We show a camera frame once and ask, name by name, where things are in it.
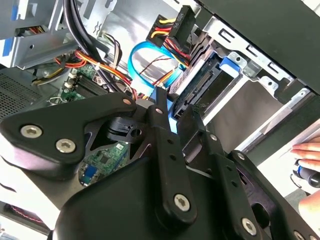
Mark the black tool blue ring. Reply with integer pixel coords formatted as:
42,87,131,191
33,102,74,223
289,158,320,189

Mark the person's hand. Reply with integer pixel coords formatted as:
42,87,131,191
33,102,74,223
291,136,320,216

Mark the hard disk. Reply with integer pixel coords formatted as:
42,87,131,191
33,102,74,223
169,53,248,121

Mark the disk power wire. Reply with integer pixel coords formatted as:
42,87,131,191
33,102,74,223
146,5,201,68

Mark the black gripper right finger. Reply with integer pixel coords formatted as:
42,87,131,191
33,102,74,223
176,104,320,240

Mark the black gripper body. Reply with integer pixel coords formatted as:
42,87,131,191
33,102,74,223
52,153,242,240

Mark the blue data wire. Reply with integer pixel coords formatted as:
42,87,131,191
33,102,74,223
127,41,190,135

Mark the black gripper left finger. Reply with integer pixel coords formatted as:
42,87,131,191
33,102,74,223
0,87,198,233

